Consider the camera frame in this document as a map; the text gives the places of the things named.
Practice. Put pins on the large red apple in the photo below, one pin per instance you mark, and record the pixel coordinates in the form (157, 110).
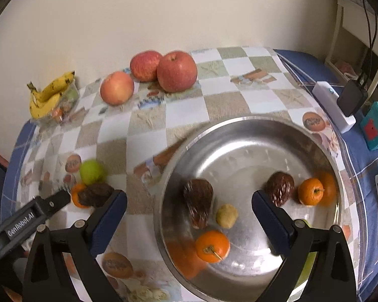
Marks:
(177, 71)

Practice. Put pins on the black power adapter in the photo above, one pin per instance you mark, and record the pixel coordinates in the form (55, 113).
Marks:
(351, 98)

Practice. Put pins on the small green round fruit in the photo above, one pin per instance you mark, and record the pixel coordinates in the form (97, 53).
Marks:
(92, 171)

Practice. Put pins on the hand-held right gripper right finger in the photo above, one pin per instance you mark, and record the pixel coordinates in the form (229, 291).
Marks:
(271, 223)

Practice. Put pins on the yellow banana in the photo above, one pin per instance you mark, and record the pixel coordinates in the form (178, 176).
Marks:
(55, 86)
(45, 108)

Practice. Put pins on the teal toy box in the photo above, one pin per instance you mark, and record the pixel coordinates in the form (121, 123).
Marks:
(376, 125)

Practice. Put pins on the clear plastic container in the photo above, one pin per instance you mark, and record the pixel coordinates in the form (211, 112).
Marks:
(69, 100)

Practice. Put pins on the large stainless steel basin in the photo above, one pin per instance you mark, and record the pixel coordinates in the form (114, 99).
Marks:
(249, 160)

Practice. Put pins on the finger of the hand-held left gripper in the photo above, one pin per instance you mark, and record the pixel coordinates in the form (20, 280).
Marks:
(59, 200)

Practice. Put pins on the white power strip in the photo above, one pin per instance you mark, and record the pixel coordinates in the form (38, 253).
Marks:
(329, 103)

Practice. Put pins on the small orange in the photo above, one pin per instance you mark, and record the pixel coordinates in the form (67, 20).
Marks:
(75, 193)
(212, 246)
(310, 192)

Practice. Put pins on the small tan longan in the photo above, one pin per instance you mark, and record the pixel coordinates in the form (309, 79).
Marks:
(226, 216)

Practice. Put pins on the green mango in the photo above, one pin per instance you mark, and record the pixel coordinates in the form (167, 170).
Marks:
(309, 265)

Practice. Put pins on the pale red apple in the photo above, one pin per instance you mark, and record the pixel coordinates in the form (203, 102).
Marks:
(117, 88)

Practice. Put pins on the white shelf unit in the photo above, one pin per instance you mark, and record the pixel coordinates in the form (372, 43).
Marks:
(349, 31)

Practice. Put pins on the dark brown scaly fruit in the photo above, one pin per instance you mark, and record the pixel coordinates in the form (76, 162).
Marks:
(197, 203)
(280, 188)
(96, 195)

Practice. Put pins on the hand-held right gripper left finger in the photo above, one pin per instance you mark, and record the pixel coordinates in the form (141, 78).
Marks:
(108, 223)

